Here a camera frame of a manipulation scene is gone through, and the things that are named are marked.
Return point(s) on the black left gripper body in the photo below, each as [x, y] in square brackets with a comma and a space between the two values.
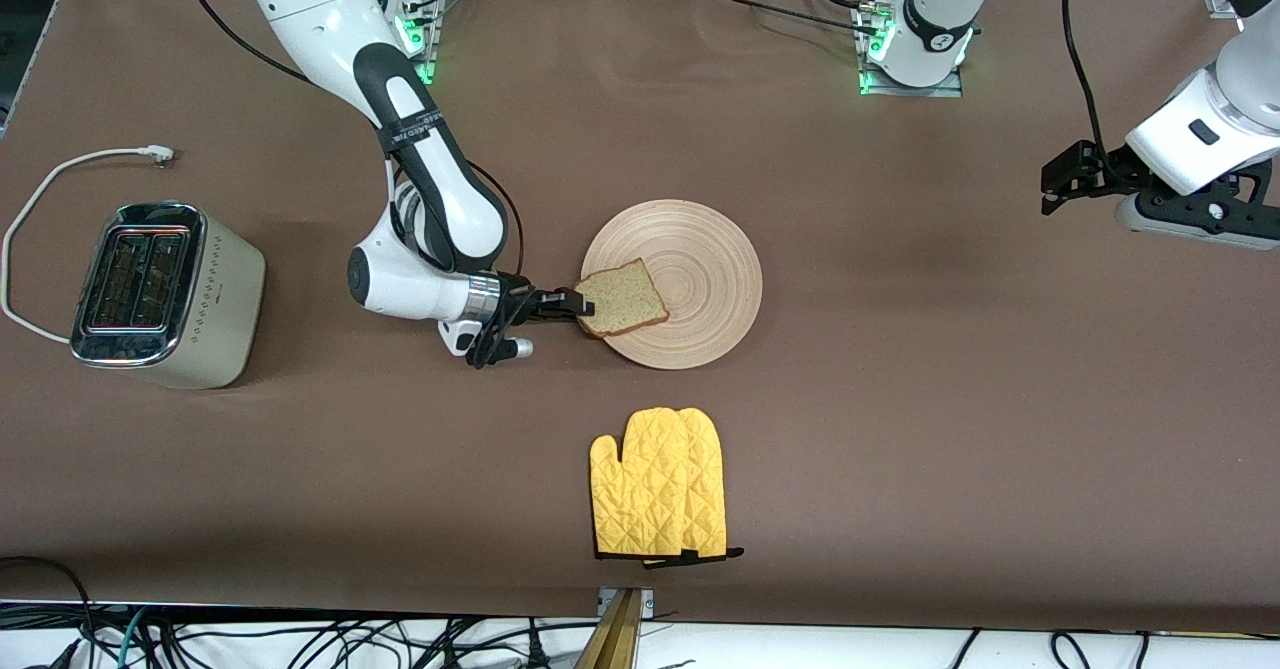
[1108, 171]

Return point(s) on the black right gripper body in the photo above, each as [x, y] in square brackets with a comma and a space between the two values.
[516, 303]

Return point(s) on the slice of brown-crust bread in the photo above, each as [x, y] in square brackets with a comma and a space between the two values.
[625, 299]

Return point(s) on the round wooden plate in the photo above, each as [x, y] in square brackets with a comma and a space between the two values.
[700, 279]

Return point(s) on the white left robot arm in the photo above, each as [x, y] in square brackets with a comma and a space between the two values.
[940, 9]

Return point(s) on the cream and chrome toaster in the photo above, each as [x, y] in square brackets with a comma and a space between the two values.
[215, 309]

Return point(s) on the yellow quilted oven mitt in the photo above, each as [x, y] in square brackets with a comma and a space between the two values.
[655, 479]

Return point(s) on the aluminium profile rail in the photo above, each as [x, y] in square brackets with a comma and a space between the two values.
[612, 639]

